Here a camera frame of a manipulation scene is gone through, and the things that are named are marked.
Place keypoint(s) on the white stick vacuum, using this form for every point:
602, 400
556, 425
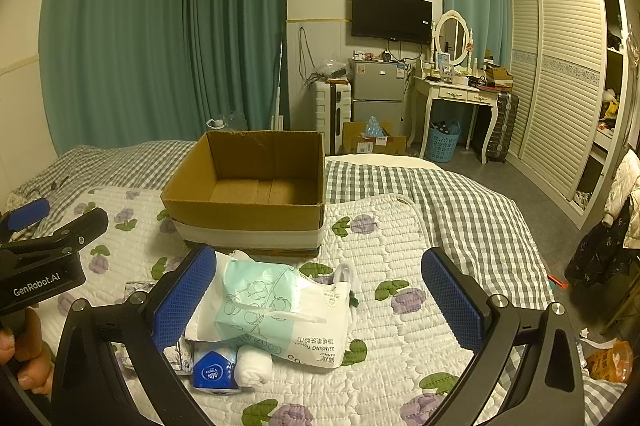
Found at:
275, 121

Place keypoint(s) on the dark suitcase by wardrobe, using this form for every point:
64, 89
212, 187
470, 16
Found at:
500, 139

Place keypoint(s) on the person's left hand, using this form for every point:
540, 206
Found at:
29, 350

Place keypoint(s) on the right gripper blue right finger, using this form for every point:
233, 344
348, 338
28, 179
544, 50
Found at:
547, 387

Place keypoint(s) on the white suitcase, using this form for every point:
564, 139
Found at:
333, 109

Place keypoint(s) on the black wall television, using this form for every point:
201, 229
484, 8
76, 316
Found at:
393, 20

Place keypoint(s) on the clear water jug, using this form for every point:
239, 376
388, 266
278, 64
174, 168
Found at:
234, 121

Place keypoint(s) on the blue laundry basket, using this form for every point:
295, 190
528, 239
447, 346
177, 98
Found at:
442, 140

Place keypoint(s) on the floral white quilted mat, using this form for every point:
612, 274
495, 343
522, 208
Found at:
354, 336

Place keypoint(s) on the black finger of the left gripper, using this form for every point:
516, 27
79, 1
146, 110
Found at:
76, 234

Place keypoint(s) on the blue tissue packet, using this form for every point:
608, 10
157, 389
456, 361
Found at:
213, 368

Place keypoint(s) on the orange plastic bag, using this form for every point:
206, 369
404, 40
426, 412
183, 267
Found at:
613, 364

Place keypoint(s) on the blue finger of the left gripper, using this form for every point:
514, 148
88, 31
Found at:
23, 217

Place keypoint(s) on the cardboard box on floor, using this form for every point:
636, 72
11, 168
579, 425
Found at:
357, 139

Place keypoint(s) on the brown cardboard box on bed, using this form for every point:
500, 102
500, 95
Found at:
261, 192

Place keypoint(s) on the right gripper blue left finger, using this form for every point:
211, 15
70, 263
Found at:
88, 386

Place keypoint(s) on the white louvered wardrobe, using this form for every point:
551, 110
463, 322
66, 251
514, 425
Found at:
570, 66

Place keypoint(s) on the large teal curtain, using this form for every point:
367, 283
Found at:
115, 73

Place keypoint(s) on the silver mini fridge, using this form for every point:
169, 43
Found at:
378, 89

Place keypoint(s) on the white dressing table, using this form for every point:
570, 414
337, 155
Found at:
424, 93

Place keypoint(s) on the grey checkered bed sheet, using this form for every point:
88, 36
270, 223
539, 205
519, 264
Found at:
141, 244

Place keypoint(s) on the large tissue pack plastic bag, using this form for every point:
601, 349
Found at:
276, 308

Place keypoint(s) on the white sock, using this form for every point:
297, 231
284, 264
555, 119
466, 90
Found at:
253, 367

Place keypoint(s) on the white oval vanity mirror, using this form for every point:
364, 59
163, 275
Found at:
452, 36

